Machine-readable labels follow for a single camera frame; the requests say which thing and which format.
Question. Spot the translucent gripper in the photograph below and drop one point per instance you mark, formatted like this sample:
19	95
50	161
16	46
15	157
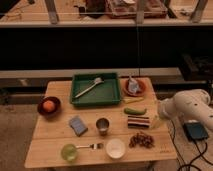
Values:
156	122

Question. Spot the green pepper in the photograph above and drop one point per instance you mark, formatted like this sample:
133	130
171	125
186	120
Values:
131	111

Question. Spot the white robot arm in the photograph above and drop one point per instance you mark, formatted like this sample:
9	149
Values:
194	104

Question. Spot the metal cup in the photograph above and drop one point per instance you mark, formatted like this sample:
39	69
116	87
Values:
102	125

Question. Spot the green plastic cup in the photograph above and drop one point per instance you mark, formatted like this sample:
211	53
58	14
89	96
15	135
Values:
69	152

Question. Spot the striped cloth block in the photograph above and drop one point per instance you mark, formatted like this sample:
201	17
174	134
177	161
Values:
138	122

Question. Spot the yellow banana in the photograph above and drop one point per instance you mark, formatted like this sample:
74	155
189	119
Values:
132	99

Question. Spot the black pedal box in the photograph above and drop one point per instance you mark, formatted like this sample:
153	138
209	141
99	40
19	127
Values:
195	131

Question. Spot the crumpled white packet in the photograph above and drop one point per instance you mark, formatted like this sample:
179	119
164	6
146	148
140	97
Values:
133	86

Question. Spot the green plastic tray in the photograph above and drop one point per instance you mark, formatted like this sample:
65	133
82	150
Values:
106	93

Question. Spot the silver fork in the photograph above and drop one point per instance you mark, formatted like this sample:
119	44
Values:
92	146

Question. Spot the white dish brush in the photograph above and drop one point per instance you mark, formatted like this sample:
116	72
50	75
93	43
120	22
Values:
96	81

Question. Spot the blue sponge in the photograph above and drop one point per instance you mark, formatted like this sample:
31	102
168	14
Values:
78	125

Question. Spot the dark red bowl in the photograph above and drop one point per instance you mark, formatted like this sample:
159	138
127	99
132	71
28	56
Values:
43	112

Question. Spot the orange fruit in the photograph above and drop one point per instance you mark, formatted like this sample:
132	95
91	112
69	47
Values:
48	106

